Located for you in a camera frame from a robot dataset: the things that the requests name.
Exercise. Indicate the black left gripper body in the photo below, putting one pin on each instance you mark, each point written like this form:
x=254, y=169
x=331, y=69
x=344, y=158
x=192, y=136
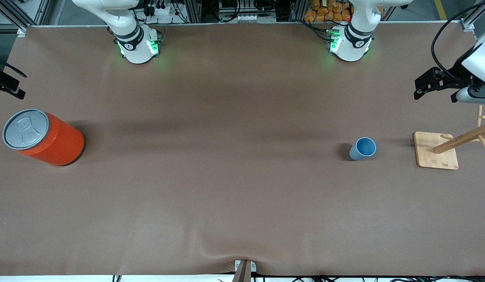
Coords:
x=458, y=73

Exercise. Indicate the light blue plastic cup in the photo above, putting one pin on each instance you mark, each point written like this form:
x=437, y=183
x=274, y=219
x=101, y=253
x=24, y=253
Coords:
x=358, y=152

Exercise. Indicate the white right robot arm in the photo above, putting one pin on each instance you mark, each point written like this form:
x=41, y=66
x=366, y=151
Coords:
x=136, y=47

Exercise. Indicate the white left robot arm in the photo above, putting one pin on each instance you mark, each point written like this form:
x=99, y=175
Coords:
x=356, y=39

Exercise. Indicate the wooden cup stand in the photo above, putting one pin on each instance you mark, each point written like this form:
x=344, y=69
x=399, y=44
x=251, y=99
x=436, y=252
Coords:
x=434, y=156

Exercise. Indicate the orange can with grey lid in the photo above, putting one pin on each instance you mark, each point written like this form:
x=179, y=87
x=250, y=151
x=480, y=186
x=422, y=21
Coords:
x=58, y=141

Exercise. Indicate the orange snack bag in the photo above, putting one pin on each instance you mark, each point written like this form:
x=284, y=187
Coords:
x=324, y=9

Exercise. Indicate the white power strip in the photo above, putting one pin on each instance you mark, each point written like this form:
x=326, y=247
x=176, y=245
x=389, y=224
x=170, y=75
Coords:
x=160, y=9
x=248, y=17

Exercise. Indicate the brown table cover sheet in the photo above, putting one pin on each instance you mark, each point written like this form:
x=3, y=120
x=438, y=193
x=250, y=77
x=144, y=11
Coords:
x=242, y=203

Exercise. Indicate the brown mounting bar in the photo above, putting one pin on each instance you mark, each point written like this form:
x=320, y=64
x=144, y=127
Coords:
x=242, y=274

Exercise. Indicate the aluminium frame post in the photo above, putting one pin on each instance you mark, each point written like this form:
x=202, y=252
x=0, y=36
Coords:
x=192, y=9
x=475, y=13
x=27, y=11
x=298, y=9

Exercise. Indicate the grey metal bracket plate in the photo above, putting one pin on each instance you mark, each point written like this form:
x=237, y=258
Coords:
x=253, y=267

